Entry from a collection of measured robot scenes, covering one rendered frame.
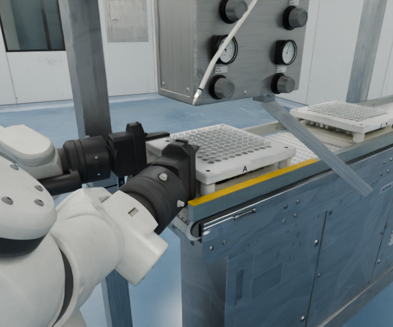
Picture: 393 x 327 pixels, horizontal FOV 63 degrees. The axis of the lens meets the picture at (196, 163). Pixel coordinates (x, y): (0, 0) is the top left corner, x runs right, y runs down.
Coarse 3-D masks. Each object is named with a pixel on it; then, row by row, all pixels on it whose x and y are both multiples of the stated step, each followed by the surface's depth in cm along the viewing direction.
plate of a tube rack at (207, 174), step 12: (180, 132) 79; (156, 144) 71; (276, 144) 71; (240, 156) 64; (252, 156) 64; (264, 156) 64; (276, 156) 65; (288, 156) 68; (204, 168) 58; (216, 168) 59; (228, 168) 59; (240, 168) 60; (252, 168) 62; (204, 180) 56; (216, 180) 57
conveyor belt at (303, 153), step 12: (384, 108) 134; (288, 132) 103; (288, 144) 92; (300, 144) 92; (324, 144) 92; (300, 156) 83; (312, 156) 83; (180, 216) 58; (180, 228) 58; (192, 240) 58
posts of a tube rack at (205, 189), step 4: (148, 152) 73; (148, 156) 74; (284, 160) 69; (288, 160) 69; (280, 164) 70; (284, 164) 69; (288, 164) 69; (280, 168) 70; (200, 184) 58; (204, 184) 57; (212, 184) 57; (200, 188) 58; (204, 188) 58; (208, 188) 57; (212, 188) 58; (200, 192) 59; (204, 192) 58; (208, 192) 58; (212, 192) 58
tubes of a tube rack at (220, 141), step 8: (184, 136) 74; (192, 136) 74; (200, 136) 73; (208, 136) 73; (216, 136) 74; (224, 136) 73; (232, 136) 73; (240, 136) 73; (192, 144) 69; (200, 144) 68; (208, 144) 68; (216, 144) 68; (224, 144) 70; (232, 144) 69; (240, 144) 68; (248, 144) 68; (208, 152) 64; (216, 152) 64
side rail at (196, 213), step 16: (368, 144) 83; (384, 144) 88; (320, 160) 72; (288, 176) 66; (304, 176) 70; (240, 192) 59; (256, 192) 62; (192, 208) 53; (208, 208) 55; (224, 208) 58
